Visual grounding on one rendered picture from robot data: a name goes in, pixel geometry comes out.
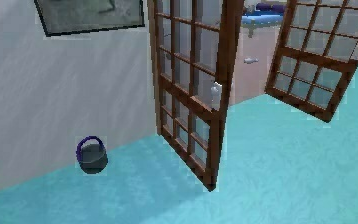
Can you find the blue bed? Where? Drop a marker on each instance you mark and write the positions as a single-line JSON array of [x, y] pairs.
[[262, 16]]

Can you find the black framed wall picture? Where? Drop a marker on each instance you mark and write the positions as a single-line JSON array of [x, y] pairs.
[[90, 15]]

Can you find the small grey floor object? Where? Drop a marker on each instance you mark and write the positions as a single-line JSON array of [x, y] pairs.
[[251, 60]]

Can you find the brown glass pane door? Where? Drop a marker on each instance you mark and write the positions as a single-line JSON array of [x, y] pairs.
[[217, 133], [315, 55]]

